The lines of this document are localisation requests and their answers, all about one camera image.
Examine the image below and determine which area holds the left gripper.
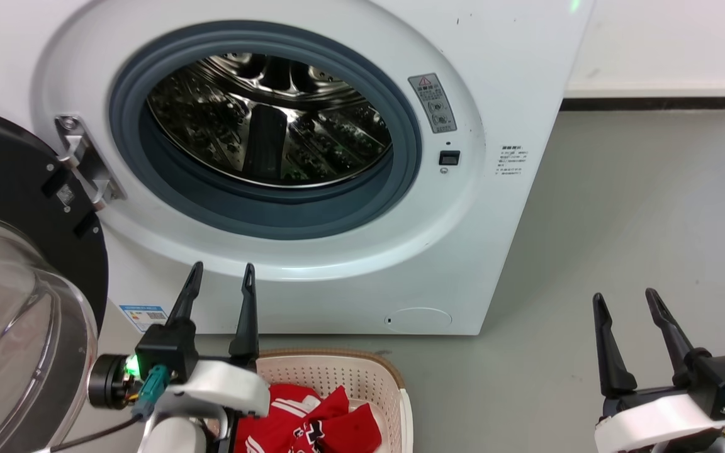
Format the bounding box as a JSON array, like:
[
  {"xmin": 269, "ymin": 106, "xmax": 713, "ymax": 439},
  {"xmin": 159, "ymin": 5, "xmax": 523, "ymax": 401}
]
[{"xmin": 88, "ymin": 262, "xmax": 271, "ymax": 419}]

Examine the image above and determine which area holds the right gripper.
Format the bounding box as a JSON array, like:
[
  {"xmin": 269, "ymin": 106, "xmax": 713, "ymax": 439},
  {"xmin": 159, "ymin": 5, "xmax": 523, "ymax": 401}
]
[{"xmin": 593, "ymin": 288, "xmax": 725, "ymax": 453}]

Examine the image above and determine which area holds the red and white clothing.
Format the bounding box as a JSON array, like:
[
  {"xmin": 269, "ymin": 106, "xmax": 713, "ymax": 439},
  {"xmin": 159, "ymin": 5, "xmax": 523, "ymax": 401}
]
[{"xmin": 233, "ymin": 384, "xmax": 382, "ymax": 453}]

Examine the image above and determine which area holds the cream perforated laundry basket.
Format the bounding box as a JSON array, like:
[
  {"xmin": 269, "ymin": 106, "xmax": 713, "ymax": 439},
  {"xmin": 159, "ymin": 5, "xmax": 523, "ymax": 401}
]
[{"xmin": 252, "ymin": 349, "xmax": 413, "ymax": 453}]

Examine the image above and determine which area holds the stainless steel washing machine drum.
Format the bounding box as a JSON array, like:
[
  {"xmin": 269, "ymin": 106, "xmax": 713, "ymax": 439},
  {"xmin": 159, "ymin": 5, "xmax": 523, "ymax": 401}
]
[{"xmin": 147, "ymin": 53, "xmax": 393, "ymax": 188}]

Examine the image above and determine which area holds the black washer door with glass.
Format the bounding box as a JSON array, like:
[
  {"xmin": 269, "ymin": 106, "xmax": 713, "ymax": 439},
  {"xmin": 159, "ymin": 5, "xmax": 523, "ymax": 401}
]
[{"xmin": 0, "ymin": 104, "xmax": 110, "ymax": 453}]

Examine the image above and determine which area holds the blue and white energy label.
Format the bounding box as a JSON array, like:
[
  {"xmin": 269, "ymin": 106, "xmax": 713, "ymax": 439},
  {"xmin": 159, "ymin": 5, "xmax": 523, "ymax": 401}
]
[{"xmin": 118, "ymin": 305, "xmax": 168, "ymax": 333}]

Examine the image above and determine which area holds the grey rubber door gasket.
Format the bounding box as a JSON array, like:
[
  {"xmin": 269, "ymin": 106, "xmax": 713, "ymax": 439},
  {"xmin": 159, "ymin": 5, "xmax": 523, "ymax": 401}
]
[{"xmin": 109, "ymin": 20, "xmax": 423, "ymax": 241}]

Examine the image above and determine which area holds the white front-load washing machine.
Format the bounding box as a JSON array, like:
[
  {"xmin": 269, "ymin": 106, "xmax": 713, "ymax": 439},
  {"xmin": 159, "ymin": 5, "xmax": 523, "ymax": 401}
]
[{"xmin": 0, "ymin": 0, "xmax": 595, "ymax": 335}]

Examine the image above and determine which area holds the silver metal door hinge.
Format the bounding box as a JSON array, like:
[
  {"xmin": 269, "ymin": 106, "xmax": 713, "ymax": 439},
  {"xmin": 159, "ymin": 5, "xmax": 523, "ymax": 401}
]
[{"xmin": 54, "ymin": 115, "xmax": 127, "ymax": 211}]

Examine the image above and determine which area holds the round white filter cover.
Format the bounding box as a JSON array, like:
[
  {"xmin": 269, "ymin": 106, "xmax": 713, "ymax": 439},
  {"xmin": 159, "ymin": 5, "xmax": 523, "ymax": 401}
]
[{"xmin": 385, "ymin": 307, "xmax": 453, "ymax": 334}]

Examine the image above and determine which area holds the small printed text sticker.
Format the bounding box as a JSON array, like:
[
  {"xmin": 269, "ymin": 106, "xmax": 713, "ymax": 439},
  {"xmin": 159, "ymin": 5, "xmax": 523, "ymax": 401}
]
[{"xmin": 496, "ymin": 145, "xmax": 530, "ymax": 177}]

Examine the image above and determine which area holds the black baseboard strip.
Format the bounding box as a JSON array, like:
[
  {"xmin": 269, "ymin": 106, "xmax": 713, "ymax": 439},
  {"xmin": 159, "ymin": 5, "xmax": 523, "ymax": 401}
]
[{"xmin": 559, "ymin": 98, "xmax": 725, "ymax": 112}]

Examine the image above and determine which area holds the grey warning label sticker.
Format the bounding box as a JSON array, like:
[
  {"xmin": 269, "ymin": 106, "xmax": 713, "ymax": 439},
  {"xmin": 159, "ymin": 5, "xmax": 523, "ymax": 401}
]
[{"xmin": 408, "ymin": 73, "xmax": 458, "ymax": 134}]

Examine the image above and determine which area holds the teal cable connector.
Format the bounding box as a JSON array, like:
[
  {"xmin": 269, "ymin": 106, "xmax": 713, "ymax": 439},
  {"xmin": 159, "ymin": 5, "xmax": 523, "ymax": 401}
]
[{"xmin": 132, "ymin": 365, "xmax": 170, "ymax": 418}]

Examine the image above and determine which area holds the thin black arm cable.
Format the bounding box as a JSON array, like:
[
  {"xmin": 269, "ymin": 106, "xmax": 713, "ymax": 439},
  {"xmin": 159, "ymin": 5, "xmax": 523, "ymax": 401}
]
[{"xmin": 48, "ymin": 415, "xmax": 143, "ymax": 453}]

